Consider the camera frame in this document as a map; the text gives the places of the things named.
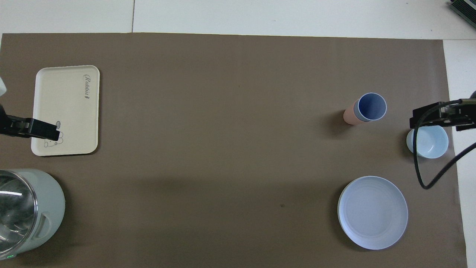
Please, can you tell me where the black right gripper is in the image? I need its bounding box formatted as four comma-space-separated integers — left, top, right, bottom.
409, 90, 476, 131

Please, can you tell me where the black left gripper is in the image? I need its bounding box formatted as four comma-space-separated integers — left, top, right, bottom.
0, 105, 61, 142

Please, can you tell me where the blue ribbed plastic cup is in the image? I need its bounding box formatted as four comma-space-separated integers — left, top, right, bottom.
353, 92, 387, 122

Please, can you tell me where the pink plastic cup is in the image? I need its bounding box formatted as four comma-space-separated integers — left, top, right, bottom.
343, 99, 363, 125

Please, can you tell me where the cream rabbit print tray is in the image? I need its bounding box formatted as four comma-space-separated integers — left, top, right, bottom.
31, 65, 100, 156

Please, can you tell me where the light blue bowl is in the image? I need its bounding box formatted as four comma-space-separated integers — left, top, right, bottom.
406, 125, 449, 159

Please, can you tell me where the pale green cooking pot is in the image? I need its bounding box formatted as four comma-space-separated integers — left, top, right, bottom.
0, 169, 66, 260

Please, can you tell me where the glass pot lid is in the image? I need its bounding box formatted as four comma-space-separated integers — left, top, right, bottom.
0, 172, 39, 253

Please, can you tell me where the grey green electronic device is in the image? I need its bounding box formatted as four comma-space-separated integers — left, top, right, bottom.
449, 0, 476, 23

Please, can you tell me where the blue round plate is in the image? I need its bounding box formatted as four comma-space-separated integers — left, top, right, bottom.
337, 176, 409, 250

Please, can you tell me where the brown paper table mat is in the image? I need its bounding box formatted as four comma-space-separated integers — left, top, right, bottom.
0, 33, 468, 268

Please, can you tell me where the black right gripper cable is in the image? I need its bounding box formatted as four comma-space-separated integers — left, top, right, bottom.
413, 99, 476, 189

